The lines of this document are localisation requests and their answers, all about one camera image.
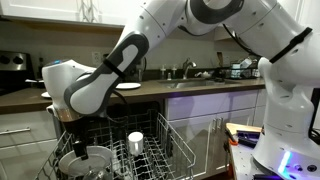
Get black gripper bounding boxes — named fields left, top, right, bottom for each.
left=60, top=116, right=91, bottom=161

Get white plastic plate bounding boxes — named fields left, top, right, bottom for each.
left=58, top=145, right=114, bottom=178

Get white dinner plate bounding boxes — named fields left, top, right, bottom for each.
left=40, top=91, right=53, bottom=100
left=114, top=82, right=142, bottom=91

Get built-in dishwasher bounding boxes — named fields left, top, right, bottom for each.
left=58, top=100, right=168, bottom=180

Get white drawer unit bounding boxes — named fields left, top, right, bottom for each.
left=0, top=109, right=62, bottom=180

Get cylindrical tumbler cup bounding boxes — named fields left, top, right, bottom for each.
left=127, top=131, right=145, bottom=157

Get black tray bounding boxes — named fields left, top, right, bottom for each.
left=24, top=77, right=44, bottom=89

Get dark bottle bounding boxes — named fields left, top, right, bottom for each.
left=37, top=57, right=46, bottom=81

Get black steel stove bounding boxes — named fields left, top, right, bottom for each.
left=0, top=50, right=36, bottom=96

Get white base cabinet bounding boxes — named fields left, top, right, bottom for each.
left=165, top=88, right=268, bottom=179

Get steel kitchen sink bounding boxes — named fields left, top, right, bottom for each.
left=158, top=78, right=241, bottom=90

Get chrome sink faucet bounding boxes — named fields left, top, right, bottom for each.
left=181, top=58, right=198, bottom=80

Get orange clamp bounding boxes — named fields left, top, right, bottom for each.
left=226, top=141, right=235, bottom=179

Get wooden board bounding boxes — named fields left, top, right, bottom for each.
left=225, top=122, right=263, bottom=137

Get wooden utensil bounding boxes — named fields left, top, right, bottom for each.
left=216, top=51, right=225, bottom=69

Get black tool case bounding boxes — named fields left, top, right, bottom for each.
left=235, top=130, right=263, bottom=148

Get black dish drying rack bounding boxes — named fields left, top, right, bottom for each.
left=215, top=65, right=264, bottom=80

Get white wire dishwasher rack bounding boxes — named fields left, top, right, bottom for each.
left=33, top=108, right=197, bottom=180

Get white wall outlet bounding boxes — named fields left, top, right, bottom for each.
left=91, top=50, right=102, bottom=66

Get long white wall cabinet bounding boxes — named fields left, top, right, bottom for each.
left=0, top=0, right=143, bottom=29

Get orange handled pliers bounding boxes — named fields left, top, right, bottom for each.
left=224, top=128, right=240, bottom=147

